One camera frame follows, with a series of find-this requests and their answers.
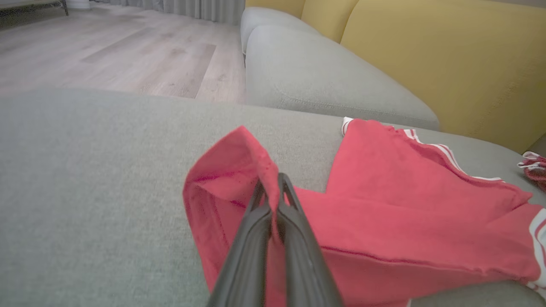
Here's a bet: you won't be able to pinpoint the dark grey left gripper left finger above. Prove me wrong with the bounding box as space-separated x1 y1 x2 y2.
207 181 272 307

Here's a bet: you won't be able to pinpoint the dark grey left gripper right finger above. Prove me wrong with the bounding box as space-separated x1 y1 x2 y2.
277 172 344 307

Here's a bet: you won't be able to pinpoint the red Bulls jersey white trim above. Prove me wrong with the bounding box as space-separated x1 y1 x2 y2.
183 117 546 307

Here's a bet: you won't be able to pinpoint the large grey sofa seat cushion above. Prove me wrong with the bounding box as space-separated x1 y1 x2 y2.
0 87 546 307

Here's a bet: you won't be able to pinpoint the wide yellow sofa backrest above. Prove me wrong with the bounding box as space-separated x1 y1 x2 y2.
340 0 546 155

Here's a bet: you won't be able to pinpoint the narrow yellow sofa backrest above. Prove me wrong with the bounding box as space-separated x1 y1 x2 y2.
301 0 360 43

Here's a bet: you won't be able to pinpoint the grey pleated curtain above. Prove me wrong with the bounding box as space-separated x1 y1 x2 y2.
92 0 246 25

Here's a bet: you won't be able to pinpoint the yellow sofa armrest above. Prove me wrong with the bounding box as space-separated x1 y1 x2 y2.
245 0 306 18

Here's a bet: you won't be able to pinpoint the red shorts with white trim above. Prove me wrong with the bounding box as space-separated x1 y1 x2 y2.
517 151 546 192

